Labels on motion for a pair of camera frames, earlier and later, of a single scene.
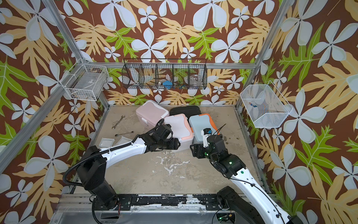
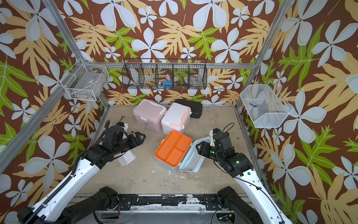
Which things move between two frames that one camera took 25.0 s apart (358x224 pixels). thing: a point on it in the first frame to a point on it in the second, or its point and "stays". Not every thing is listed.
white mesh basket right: x=265 y=105 stays
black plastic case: x=188 y=110 to x=196 y=107
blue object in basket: x=167 y=84 stays
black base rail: x=212 y=202 stays
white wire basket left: x=84 y=81 stays
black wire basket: x=169 y=73 stays
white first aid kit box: x=181 y=129 to x=175 y=118
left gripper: x=174 y=144 to x=139 y=140
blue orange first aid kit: x=197 y=122 to x=176 y=151
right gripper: x=196 y=147 stays
